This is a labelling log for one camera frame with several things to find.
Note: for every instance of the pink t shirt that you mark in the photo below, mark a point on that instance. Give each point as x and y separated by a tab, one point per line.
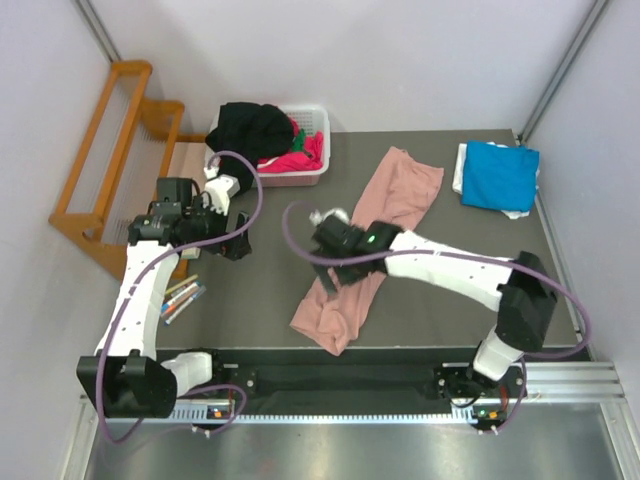
400	192

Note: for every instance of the black t shirt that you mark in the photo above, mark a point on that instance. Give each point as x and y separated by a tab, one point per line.
252	130

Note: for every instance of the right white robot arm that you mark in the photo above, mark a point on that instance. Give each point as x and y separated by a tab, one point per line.
511	288

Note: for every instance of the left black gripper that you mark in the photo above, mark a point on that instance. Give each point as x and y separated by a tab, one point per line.
235	235

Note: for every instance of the orange wooden rack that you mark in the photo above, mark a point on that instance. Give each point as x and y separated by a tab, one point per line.
130	141

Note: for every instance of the white folded t shirt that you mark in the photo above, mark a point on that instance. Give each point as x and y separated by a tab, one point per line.
460	170

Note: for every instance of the blue folded t shirt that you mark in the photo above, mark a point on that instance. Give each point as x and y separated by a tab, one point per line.
500	175

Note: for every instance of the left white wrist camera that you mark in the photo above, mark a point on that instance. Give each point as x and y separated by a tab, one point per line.
218	190

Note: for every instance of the bundle of marker pens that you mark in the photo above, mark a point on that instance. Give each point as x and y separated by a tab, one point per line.
179	297

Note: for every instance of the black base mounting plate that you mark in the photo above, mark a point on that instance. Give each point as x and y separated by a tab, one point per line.
339	403

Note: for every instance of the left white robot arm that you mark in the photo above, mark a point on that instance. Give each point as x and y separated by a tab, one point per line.
124	378

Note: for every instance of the white plastic laundry basket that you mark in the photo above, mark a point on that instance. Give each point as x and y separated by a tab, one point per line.
312	118

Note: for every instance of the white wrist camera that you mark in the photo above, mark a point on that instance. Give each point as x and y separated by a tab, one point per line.
317	217
218	190

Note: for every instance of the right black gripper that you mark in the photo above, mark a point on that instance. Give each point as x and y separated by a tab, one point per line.
344	278

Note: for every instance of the magenta t shirt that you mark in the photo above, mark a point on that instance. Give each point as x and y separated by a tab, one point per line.
296	162

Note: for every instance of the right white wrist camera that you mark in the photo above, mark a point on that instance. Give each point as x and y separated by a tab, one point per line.
317	217

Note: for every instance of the green t shirt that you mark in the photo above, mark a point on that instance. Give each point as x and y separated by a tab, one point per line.
299	142

